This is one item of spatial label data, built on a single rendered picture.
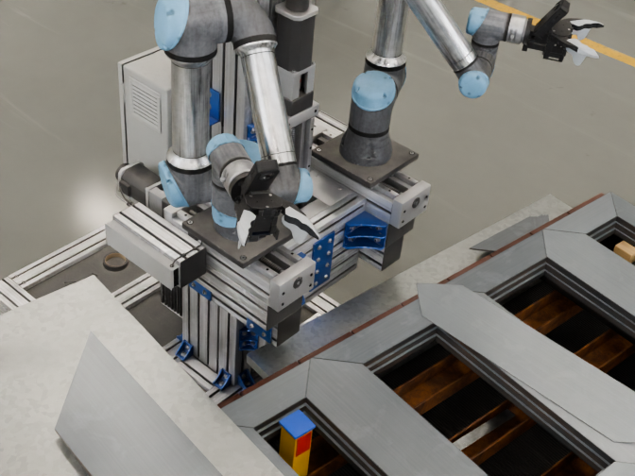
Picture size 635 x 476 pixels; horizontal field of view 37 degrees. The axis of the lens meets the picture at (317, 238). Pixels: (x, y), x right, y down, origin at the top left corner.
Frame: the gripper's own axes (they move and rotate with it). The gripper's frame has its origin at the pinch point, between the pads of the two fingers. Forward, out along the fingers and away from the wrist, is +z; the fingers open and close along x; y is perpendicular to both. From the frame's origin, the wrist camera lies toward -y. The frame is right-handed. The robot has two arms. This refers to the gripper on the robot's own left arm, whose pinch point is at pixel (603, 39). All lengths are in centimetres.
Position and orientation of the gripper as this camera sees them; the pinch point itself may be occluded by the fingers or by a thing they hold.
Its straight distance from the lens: 267.3
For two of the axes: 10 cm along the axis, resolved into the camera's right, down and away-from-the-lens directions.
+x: -2.8, 6.9, -6.7
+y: -0.4, 6.9, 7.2
